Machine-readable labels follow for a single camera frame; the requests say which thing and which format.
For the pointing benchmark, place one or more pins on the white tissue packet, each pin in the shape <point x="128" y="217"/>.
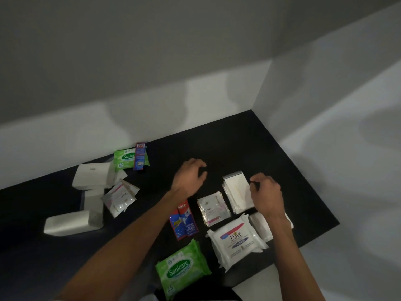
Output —
<point x="70" y="223"/>
<point x="94" y="200"/>
<point x="261" y="227"/>
<point x="92" y="175"/>

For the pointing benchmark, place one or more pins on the small green wipes packet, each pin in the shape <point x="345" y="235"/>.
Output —
<point x="125" y="159"/>

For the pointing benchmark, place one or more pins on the person's right thumb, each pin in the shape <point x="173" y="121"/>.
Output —
<point x="254" y="188"/>

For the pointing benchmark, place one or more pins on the clear shampoo sachet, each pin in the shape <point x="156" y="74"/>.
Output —
<point x="131" y="186"/>
<point x="118" y="200"/>
<point x="213" y="209"/>

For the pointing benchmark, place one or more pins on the white wipes packet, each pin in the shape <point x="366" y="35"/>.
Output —
<point x="236" y="242"/>

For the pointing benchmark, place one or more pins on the person's right hand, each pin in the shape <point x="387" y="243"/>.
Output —
<point x="268" y="195"/>

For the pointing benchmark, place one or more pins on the person's left thumb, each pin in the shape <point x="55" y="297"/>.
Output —
<point x="202" y="176"/>

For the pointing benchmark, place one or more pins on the person's left hand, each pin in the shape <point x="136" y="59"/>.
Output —
<point x="184" y="178"/>

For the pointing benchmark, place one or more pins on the person's left forearm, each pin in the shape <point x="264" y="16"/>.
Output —
<point x="125" y="250"/>

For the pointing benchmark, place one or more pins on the stack of clear zip bags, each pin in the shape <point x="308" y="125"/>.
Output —
<point x="238" y="191"/>

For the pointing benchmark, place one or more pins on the red blue toothpaste sachet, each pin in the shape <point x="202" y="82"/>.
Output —
<point x="184" y="224"/>
<point x="140" y="156"/>

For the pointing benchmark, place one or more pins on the person's right forearm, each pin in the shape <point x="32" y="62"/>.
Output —
<point x="291" y="257"/>

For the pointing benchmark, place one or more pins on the large green wipes packet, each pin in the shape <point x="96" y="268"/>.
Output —
<point x="183" y="269"/>

